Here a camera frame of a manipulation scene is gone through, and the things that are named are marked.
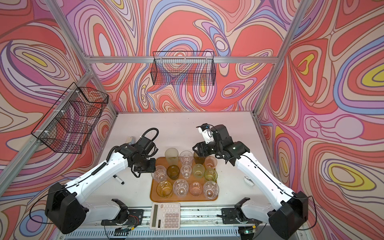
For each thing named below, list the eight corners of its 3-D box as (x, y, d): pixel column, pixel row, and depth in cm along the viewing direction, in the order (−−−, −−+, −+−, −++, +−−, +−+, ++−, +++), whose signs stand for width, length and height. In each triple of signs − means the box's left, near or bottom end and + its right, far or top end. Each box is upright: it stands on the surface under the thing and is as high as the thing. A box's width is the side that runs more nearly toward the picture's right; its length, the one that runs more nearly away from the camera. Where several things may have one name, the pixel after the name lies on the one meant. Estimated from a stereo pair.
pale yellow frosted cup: (167, 166, 93) (164, 157, 83) (168, 157, 97) (165, 147, 88) (178, 166, 93) (177, 157, 83) (179, 157, 97) (177, 147, 88)
